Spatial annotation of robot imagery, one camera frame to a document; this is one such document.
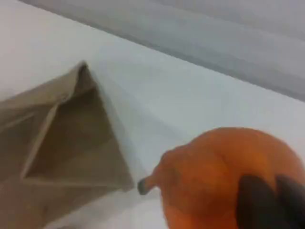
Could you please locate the orange fruit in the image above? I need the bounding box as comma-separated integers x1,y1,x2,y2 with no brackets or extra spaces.
137,126,305,229

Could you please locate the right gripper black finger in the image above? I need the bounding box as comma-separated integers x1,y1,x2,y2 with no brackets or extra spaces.
234,174,290,229
277,174,305,229

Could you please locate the brown jute bag with handle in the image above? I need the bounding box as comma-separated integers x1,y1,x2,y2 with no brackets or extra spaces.
0,61,135,229

